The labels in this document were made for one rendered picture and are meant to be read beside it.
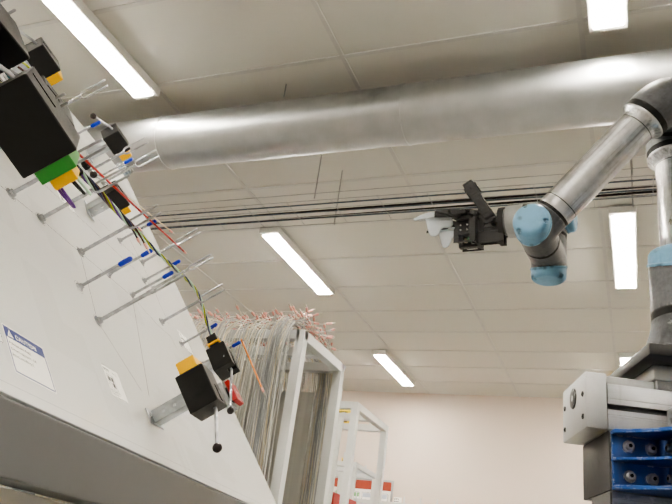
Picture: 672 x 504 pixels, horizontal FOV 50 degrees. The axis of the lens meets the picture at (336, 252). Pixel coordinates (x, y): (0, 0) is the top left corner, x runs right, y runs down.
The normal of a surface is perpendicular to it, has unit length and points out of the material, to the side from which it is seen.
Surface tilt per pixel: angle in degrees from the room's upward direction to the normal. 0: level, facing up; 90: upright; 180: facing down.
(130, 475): 90
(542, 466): 90
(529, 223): 90
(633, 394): 90
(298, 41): 180
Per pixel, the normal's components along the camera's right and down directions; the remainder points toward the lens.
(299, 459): -0.36, -0.44
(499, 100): -0.37, 0.11
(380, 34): -0.13, 0.90
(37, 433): 0.97, 0.04
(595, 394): -0.02, -0.43
